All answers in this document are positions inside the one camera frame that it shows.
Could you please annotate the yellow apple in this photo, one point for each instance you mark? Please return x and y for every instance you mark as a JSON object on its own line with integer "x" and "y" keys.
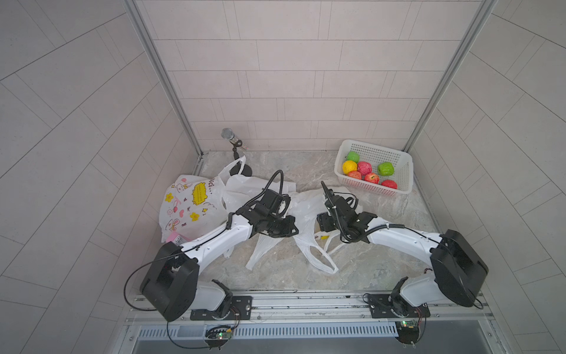
{"x": 349, "y": 166}

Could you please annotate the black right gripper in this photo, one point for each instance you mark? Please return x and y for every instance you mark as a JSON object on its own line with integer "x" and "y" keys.
{"x": 323, "y": 223}

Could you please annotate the silver microphone on black stand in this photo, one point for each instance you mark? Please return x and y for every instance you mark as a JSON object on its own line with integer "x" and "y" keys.
{"x": 237, "y": 143}

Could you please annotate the left green circuit board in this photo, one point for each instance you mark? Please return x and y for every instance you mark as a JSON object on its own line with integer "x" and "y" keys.
{"x": 219, "y": 333}

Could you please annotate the pink box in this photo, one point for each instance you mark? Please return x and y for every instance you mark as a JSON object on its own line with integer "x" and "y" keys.
{"x": 176, "y": 238}

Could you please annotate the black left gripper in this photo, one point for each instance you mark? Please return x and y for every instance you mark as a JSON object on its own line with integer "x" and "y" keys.
{"x": 289, "y": 222}

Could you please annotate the white perforated plastic basket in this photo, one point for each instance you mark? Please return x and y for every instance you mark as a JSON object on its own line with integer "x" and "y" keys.
{"x": 375, "y": 155}

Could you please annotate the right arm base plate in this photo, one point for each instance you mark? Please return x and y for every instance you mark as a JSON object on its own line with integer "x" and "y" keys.
{"x": 392, "y": 305}

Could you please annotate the red apple in basket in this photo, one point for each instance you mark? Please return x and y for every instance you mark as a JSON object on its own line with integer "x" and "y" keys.
{"x": 390, "y": 184}

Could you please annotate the aluminium mounting rail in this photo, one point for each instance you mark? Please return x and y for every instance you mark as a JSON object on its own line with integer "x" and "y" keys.
{"x": 295, "y": 306}

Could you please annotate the magenta pink apple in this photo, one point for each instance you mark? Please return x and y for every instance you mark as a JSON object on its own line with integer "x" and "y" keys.
{"x": 364, "y": 168}

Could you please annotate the white translucent plastic bag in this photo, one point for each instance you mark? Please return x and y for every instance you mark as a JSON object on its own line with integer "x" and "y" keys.
{"x": 238, "y": 190}

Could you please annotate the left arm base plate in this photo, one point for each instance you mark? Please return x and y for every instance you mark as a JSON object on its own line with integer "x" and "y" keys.
{"x": 231, "y": 309}

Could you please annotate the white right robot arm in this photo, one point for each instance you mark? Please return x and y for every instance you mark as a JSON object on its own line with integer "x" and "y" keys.
{"x": 455, "y": 271}

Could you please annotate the cartoon printed plastic bag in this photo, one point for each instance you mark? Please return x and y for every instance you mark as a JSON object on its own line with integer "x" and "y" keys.
{"x": 193, "y": 205}

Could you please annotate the red apple with highlight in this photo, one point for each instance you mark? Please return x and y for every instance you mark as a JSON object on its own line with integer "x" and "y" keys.
{"x": 372, "y": 178}

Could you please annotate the green apple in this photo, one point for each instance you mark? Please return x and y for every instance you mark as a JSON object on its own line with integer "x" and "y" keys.
{"x": 353, "y": 157}
{"x": 386, "y": 169}

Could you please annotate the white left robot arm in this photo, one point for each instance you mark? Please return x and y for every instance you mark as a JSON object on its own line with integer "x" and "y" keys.
{"x": 172, "y": 284}

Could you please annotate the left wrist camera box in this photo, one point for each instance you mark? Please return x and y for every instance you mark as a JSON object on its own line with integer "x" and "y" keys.
{"x": 273, "y": 203}

